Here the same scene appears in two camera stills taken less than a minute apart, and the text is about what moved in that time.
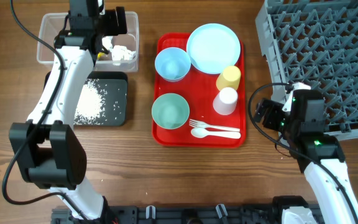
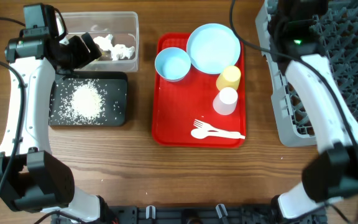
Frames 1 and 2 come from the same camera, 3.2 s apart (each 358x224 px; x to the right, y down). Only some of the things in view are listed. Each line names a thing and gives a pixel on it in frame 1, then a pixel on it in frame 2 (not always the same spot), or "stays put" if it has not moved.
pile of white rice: [90, 109] stays put
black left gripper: [112, 16] → [84, 56]
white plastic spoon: [201, 133] stays put
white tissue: [106, 42] stays put
